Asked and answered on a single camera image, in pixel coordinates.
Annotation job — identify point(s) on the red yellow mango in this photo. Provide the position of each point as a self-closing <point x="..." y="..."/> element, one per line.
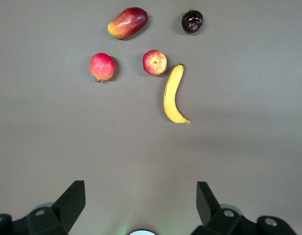
<point x="127" y="23"/>

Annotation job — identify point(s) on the red pomegranate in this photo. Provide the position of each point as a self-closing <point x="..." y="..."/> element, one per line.
<point x="102" y="66"/>

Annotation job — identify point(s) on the yellow banana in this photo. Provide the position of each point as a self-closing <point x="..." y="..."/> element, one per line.
<point x="170" y="98"/>

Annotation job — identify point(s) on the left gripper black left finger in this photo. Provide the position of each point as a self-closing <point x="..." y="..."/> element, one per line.
<point x="70" y="200"/>

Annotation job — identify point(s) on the red yellow apple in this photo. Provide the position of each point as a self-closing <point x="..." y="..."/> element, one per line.
<point x="154" y="62"/>

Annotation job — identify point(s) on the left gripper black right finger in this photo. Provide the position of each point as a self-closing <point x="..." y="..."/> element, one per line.
<point x="206" y="203"/>

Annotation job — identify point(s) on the dark purple mangosteen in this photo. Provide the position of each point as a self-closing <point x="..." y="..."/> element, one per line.
<point x="192" y="22"/>

